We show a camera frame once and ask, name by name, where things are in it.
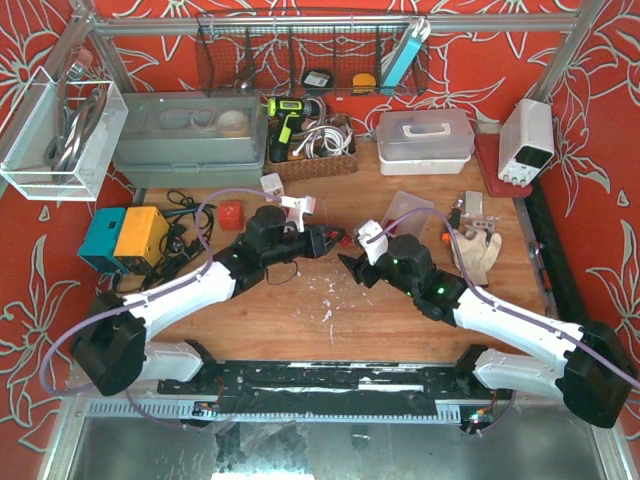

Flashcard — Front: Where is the red spring front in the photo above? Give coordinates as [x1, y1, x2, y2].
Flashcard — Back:
[336, 233, 353, 248]

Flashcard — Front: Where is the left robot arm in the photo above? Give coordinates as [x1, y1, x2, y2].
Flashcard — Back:
[70, 206, 345, 396]

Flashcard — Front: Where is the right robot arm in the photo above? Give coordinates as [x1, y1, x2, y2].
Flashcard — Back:
[339, 235, 638, 428]

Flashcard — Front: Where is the translucent plastic spring bin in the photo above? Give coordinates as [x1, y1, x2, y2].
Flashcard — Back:
[381, 191, 435, 239]

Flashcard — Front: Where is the red cube block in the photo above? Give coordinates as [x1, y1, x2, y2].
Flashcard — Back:
[217, 200, 244, 232]

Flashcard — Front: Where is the white cube power adapter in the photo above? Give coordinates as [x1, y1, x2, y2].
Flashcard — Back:
[260, 173, 284, 202]

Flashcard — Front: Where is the white work glove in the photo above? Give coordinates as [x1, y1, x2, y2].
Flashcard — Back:
[450, 229, 503, 287]

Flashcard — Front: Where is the small grey metal box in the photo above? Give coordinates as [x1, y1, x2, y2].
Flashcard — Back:
[463, 190, 483, 218]

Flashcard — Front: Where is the woven wicker basket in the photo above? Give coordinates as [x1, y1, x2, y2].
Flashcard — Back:
[265, 139, 358, 181]

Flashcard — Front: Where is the white clear-lid storage box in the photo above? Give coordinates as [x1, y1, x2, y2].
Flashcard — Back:
[376, 109, 475, 176]

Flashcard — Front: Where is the grey plastic toolbox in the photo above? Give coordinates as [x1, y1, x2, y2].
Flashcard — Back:
[113, 92, 268, 189]

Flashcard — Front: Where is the yellow box device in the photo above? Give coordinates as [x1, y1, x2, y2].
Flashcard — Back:
[113, 206, 169, 275]

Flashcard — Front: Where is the red book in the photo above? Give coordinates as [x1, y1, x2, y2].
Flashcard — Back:
[475, 133, 533, 199]

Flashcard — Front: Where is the yellow tape measure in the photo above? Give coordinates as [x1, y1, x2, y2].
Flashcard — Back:
[352, 73, 377, 96]

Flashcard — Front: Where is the teal box device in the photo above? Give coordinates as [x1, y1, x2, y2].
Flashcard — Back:
[77, 207, 128, 274]

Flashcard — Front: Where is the white bench power supply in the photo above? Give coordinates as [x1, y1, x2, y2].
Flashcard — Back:
[497, 99, 554, 188]

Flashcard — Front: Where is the blue white tool in basket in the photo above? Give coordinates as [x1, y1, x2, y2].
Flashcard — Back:
[380, 17, 432, 95]

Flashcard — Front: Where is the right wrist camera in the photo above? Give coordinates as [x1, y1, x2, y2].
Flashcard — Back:
[355, 219, 388, 266]

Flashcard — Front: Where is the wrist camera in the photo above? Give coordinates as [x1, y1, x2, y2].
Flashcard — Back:
[355, 219, 388, 266]
[280, 196, 316, 233]

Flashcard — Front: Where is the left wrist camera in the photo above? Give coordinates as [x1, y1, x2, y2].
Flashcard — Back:
[280, 196, 316, 233]

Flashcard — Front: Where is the black power cable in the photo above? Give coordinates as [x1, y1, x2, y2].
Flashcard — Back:
[112, 188, 219, 296]

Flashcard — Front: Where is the white coiled cable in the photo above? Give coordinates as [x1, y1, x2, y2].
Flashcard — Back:
[312, 125, 354, 159]

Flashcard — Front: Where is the flexible metal hose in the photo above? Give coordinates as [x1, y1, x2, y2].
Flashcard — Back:
[294, 99, 334, 159]

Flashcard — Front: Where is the green black cordless drill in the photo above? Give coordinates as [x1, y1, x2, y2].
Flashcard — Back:
[266, 97, 324, 163]

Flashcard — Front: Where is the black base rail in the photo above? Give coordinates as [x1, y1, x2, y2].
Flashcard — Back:
[157, 360, 511, 423]

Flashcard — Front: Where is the black wire wall basket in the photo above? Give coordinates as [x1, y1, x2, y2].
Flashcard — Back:
[195, 7, 430, 96]

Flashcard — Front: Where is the clear acrylic wall bin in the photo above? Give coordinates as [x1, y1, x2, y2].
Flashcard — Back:
[1, 68, 128, 202]

